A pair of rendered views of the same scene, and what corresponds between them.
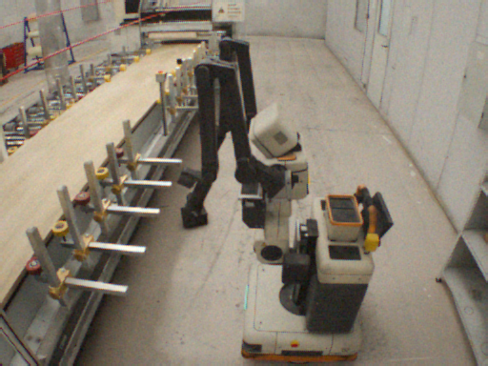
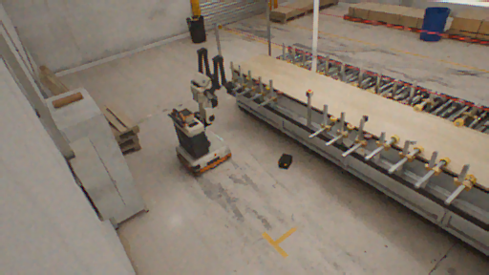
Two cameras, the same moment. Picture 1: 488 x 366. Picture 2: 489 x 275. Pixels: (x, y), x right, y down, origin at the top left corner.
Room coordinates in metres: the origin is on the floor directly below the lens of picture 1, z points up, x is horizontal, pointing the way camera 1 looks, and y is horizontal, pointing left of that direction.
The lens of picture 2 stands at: (4.65, -1.97, 3.01)
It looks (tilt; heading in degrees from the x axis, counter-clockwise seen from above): 36 degrees down; 143
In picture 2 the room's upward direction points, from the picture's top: 8 degrees counter-clockwise
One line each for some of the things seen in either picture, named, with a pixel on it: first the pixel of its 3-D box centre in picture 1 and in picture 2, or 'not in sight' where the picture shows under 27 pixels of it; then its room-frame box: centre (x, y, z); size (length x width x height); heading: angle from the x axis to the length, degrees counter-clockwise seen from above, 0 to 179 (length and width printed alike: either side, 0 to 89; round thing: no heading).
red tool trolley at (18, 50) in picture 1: (13, 57); not in sight; (9.11, 6.79, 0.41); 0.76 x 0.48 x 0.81; 3
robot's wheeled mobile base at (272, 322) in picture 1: (300, 309); (202, 151); (1.29, -0.36, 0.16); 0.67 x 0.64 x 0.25; 86
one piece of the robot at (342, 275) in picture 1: (327, 259); (192, 131); (1.28, -0.45, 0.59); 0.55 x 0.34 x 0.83; 176
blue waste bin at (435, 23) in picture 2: not in sight; (434, 24); (1.79, 6.32, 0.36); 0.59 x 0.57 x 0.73; 86
